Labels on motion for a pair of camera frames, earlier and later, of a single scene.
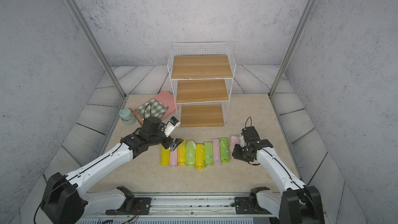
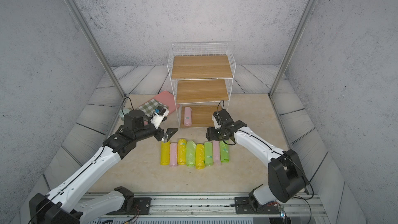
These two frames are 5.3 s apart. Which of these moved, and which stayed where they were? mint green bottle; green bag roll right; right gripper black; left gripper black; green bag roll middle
Moved: left gripper black; right gripper black
Stayed: green bag roll middle; mint green bottle; green bag roll right
